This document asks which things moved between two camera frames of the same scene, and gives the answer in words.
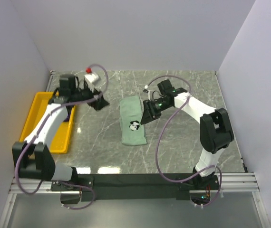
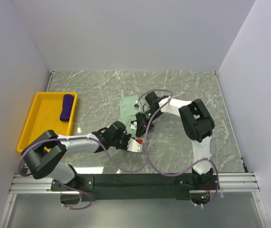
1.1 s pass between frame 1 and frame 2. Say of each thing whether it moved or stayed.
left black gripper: moved
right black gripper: moved
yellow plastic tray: stayed
